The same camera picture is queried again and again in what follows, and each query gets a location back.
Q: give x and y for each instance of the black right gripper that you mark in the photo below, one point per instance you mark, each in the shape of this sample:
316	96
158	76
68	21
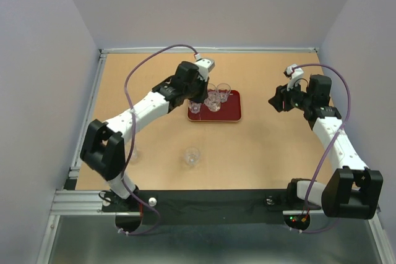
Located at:
282	94

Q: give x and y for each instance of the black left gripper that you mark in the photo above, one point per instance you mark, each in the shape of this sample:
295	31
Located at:
203	93

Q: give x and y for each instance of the clear faceted glass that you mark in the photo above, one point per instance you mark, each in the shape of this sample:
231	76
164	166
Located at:
213	101
194	107
211	89
223	90
191	157
134	155

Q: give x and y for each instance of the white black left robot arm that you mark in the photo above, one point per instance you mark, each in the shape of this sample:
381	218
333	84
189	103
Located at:
103	149

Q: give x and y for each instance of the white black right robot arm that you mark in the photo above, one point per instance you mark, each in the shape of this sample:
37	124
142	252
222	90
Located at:
353	190

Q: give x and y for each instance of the red lacquer tray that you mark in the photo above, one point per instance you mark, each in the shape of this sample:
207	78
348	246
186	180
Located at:
230	111

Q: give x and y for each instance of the white round knob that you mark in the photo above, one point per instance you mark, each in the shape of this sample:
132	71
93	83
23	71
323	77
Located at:
152	201

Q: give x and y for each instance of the black base cloth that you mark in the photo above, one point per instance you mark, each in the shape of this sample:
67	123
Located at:
205	207

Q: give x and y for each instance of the metal front plate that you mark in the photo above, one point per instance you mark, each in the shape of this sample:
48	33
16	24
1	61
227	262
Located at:
94	239

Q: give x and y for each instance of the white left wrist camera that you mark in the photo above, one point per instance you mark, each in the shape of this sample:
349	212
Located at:
205	66

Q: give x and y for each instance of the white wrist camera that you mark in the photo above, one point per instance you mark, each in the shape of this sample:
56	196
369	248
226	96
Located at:
205	66
295	74

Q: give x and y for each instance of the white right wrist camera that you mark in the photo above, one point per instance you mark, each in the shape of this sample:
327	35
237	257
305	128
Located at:
295	74

